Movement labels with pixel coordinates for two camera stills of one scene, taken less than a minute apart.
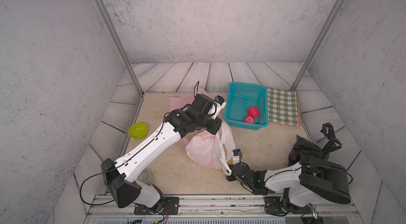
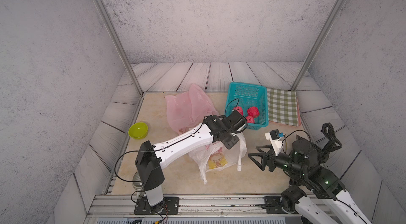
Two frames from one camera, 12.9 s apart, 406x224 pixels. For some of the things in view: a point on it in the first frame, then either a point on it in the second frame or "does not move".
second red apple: [249, 119] does not move
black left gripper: [217, 122] -> [235, 140]
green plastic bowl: [138, 130] does not move
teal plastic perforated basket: [240, 97] does not move
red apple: [254, 112] does not move
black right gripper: [229, 177] -> [270, 155]
